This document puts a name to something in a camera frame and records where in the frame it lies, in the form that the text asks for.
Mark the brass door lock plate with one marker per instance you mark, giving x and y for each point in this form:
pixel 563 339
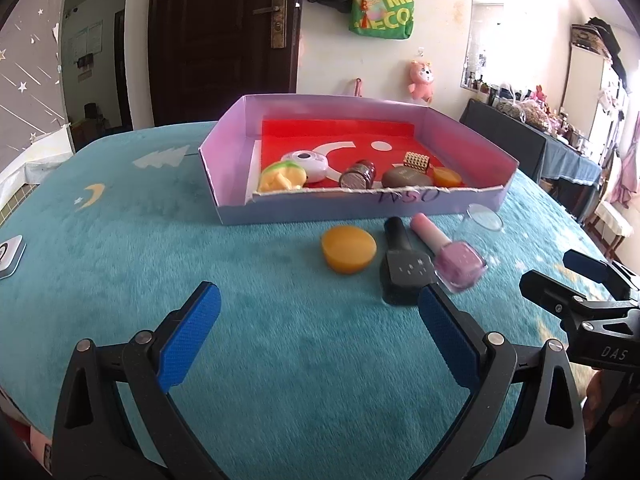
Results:
pixel 279 20

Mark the black nail polish bottle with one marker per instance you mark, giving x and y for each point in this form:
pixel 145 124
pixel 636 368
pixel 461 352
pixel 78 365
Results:
pixel 402 270

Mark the wooden stool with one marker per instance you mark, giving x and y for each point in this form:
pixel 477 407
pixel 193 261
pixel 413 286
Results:
pixel 607 230

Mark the green tote bag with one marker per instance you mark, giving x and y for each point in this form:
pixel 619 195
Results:
pixel 390 17

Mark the white square device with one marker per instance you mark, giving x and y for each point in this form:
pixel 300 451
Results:
pixel 10 255

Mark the grey oval stone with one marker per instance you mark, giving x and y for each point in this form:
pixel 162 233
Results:
pixel 405 177

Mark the teal plush blanket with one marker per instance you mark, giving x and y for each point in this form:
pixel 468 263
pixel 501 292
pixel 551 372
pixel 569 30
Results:
pixel 200 240

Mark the red printed sheet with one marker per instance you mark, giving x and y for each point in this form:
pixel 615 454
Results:
pixel 300 135

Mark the orange round disc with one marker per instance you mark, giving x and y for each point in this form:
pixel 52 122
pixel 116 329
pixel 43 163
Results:
pixel 446 176
pixel 348 249

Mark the pink plush toy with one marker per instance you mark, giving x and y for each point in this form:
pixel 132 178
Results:
pixel 421 80

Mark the dark red glitter jar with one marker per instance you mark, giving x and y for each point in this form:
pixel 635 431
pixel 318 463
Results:
pixel 357 175

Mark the pink hanging cloth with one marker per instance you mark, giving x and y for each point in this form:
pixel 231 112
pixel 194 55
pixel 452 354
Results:
pixel 625 175

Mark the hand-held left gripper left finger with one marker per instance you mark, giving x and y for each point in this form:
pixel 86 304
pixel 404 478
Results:
pixel 190 340

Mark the person's right hand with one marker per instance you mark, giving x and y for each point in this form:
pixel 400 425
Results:
pixel 597 400

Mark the dark wooden door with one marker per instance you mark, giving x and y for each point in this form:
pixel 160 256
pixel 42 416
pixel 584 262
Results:
pixel 210 50

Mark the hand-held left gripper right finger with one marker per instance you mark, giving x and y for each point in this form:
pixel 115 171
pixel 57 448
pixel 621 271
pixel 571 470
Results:
pixel 450 340

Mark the wall mirror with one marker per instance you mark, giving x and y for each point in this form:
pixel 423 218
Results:
pixel 482 35

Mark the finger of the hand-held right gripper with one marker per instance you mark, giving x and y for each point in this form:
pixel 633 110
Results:
pixel 555 295
pixel 587 265

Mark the yellow green toy figure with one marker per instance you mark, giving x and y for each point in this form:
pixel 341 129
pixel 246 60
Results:
pixel 282 177

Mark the row of small bottles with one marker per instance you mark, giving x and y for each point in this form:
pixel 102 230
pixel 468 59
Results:
pixel 492 92

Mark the pink nail polish bottle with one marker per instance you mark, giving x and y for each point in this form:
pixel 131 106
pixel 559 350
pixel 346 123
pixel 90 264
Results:
pixel 460 260

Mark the pink wall hook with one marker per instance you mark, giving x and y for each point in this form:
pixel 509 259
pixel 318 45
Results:
pixel 358 87

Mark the white round compact case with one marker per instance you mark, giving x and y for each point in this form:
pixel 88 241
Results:
pixel 310 162

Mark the dark covered table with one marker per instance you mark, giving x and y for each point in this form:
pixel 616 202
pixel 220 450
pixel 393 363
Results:
pixel 525 145

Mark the cardboard tray red bottom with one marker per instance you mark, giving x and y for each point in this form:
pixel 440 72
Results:
pixel 280 210

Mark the gold studded box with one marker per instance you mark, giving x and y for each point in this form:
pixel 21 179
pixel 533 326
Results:
pixel 417 161

